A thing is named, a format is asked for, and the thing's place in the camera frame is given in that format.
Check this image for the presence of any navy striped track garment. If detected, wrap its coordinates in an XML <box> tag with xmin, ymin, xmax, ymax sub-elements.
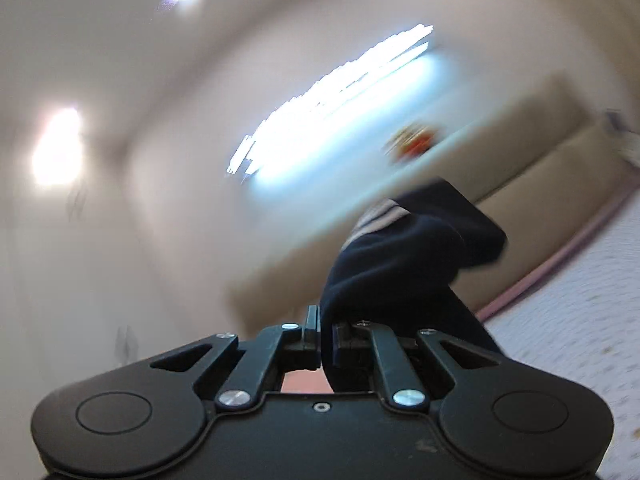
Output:
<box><xmin>320</xmin><ymin>180</ymin><xmax>506</xmax><ymax>391</ymax></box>

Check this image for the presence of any floral lilac bed cover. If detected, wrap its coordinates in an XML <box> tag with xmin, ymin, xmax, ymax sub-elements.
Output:
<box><xmin>486</xmin><ymin>196</ymin><xmax>639</xmax><ymax>479</ymax></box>

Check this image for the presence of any beige padded headboard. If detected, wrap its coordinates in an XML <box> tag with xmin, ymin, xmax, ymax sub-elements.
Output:
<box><xmin>227</xmin><ymin>75</ymin><xmax>639</xmax><ymax>331</ymax></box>

